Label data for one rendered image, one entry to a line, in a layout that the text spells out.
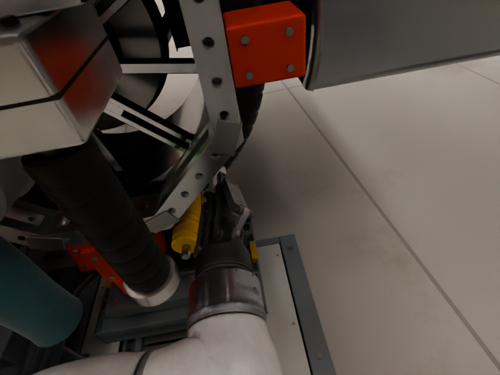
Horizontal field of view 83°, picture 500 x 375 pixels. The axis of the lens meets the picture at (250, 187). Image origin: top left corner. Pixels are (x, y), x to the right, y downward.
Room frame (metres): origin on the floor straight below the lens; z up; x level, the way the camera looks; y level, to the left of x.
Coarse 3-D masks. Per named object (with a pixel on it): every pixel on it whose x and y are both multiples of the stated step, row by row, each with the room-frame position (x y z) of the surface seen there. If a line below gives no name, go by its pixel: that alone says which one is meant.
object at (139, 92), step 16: (112, 0) 0.54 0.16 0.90; (144, 0) 0.56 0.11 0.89; (128, 16) 0.54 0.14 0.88; (144, 16) 0.54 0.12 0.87; (112, 32) 0.54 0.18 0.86; (128, 32) 0.54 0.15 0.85; (144, 32) 0.54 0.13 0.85; (128, 48) 0.54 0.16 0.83; (144, 48) 0.54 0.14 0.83; (160, 48) 0.54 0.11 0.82; (128, 80) 0.54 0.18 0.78; (144, 80) 0.54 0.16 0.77; (128, 96) 0.54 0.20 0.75; (144, 96) 0.54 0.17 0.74
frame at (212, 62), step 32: (192, 0) 0.34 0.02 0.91; (192, 32) 0.34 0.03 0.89; (224, 32) 0.34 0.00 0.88; (224, 64) 0.34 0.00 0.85; (224, 96) 0.34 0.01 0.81; (224, 128) 0.34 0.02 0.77; (192, 160) 0.35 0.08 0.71; (224, 160) 0.34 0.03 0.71; (160, 192) 0.39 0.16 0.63; (192, 192) 0.34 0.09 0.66; (0, 224) 0.34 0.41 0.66; (32, 224) 0.36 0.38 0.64; (64, 224) 0.37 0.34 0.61; (160, 224) 0.34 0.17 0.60
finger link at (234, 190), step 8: (224, 184) 0.33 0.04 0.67; (232, 184) 0.34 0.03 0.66; (224, 192) 0.32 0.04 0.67; (232, 192) 0.31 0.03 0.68; (240, 192) 0.32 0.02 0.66; (232, 200) 0.28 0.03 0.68; (240, 200) 0.29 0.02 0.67; (232, 208) 0.27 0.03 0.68; (240, 208) 0.26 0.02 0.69; (248, 208) 0.27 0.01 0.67
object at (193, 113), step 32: (96, 0) 0.44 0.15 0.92; (128, 0) 0.45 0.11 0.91; (128, 64) 0.44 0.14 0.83; (160, 64) 0.44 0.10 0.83; (192, 64) 0.45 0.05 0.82; (192, 96) 0.62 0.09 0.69; (96, 128) 0.46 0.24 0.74; (160, 128) 0.45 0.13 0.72; (192, 128) 0.47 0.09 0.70; (128, 160) 0.53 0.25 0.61; (160, 160) 0.48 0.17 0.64; (32, 192) 0.43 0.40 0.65; (128, 192) 0.43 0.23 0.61
